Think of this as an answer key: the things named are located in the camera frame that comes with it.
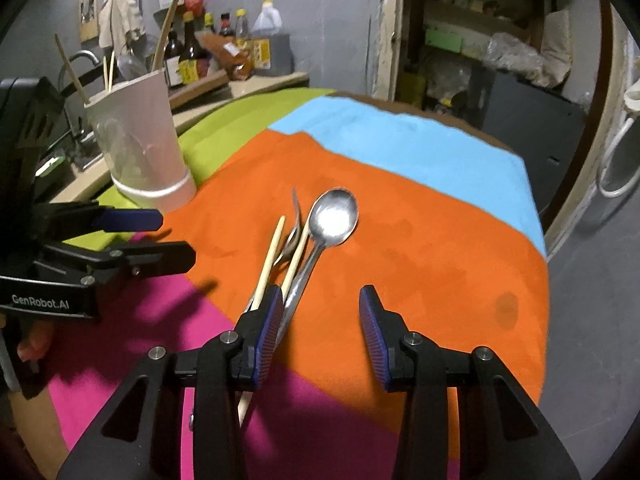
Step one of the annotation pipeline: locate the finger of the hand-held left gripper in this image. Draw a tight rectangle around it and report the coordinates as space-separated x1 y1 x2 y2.
45 241 197 286
47 201 165 244

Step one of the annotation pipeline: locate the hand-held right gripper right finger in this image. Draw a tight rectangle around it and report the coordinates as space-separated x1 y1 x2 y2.
358 284 583 480

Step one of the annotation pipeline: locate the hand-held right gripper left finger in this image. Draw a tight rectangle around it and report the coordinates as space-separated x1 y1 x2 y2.
55 284 285 480

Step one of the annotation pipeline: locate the white plastic utensil holder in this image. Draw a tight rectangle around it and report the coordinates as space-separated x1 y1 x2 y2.
83 67 198 215

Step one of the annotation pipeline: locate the metal fork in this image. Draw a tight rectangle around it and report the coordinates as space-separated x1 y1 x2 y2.
272 187 307 268

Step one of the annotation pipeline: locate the metal spoon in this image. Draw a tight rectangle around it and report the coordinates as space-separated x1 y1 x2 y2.
272 187 360 348

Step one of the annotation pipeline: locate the person's left hand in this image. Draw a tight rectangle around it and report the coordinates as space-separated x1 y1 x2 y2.
18 320 54 362

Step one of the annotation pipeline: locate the metal faucet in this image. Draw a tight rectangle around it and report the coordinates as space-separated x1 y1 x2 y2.
57 50 102 92

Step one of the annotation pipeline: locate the colourful patchwork cloth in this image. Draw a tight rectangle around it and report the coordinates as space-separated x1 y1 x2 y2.
47 87 552 480

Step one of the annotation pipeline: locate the wooden cutting board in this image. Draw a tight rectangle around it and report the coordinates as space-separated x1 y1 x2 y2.
167 69 232 109

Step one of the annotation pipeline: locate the hanging wooden board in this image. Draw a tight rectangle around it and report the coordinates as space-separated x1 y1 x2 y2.
79 0 99 44

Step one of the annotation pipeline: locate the dark wine bottle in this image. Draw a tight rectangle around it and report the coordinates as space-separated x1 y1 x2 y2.
162 27 186 89

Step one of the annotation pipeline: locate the hanging white towel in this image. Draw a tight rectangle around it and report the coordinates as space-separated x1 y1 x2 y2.
97 0 147 52

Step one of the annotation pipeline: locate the dark soy sauce bottle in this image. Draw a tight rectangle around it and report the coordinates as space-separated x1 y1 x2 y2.
177 10 212 87

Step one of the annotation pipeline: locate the brown snack packet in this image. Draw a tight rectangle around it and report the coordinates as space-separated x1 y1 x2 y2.
194 29 254 82

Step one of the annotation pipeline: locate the yellow cap sauce bottle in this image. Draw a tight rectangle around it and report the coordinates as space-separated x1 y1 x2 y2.
233 8 254 44

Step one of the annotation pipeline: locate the large cooking oil jug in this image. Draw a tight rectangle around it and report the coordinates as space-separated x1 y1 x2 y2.
249 0 294 78

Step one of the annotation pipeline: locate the grey cabinet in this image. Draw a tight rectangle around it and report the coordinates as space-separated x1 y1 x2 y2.
466 67 589 202

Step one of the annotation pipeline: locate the green box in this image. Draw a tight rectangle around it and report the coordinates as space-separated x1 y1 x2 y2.
424 27 464 54

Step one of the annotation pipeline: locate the crumpled clear plastic bag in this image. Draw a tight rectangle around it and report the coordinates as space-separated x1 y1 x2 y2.
484 32 547 82

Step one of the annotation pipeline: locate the wooden storage shelf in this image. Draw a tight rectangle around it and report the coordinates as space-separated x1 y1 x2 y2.
404 0 552 112

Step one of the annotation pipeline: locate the white hose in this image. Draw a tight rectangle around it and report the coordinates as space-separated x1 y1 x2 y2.
596 109 640 199

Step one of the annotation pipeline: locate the wooden door frame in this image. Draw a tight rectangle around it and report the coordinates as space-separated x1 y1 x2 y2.
372 0 621 241

